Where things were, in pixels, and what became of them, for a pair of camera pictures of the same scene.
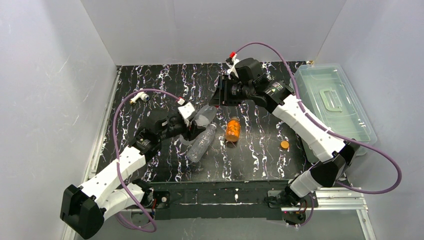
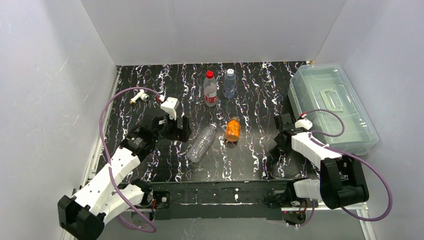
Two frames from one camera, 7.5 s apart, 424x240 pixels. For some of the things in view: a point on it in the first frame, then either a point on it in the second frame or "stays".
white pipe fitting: x=142 y=95 stays
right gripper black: x=225 y=91 → x=282 y=124
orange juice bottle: x=233 y=129 stays
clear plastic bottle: x=202 y=144 stays
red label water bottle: x=204 y=116 → x=210 y=87
